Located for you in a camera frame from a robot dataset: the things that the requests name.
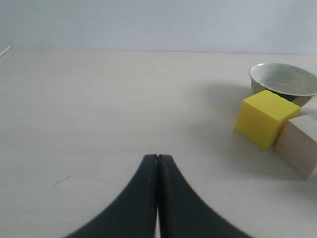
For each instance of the yellow foam cube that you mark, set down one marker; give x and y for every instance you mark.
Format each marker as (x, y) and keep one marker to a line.
(262, 117)

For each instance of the light wooden cube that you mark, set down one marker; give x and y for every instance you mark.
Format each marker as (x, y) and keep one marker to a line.
(297, 145)

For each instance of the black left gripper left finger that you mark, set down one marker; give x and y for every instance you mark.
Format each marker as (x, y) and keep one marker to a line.
(133, 213)

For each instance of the metal bowl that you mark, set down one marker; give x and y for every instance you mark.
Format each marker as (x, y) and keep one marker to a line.
(292, 83)

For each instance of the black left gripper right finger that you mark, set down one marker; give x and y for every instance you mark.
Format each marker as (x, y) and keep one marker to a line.
(182, 213)

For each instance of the white stick at table edge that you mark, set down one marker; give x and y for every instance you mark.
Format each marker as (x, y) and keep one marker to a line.
(5, 51)

